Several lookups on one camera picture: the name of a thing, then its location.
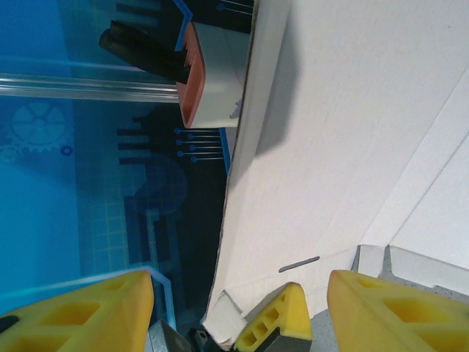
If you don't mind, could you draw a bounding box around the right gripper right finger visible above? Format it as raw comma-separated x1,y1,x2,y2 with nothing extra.
327,270,469,352

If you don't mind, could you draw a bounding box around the beige knife block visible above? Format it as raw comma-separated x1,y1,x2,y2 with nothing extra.
174,21,254,129

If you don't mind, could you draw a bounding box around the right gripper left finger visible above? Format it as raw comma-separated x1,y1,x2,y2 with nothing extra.
0,270,154,352

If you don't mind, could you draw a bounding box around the aluminium frame post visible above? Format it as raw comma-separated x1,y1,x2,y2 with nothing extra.
0,72,181,104

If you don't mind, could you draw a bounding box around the white paper box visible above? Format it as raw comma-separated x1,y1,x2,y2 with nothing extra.
200,0,469,348

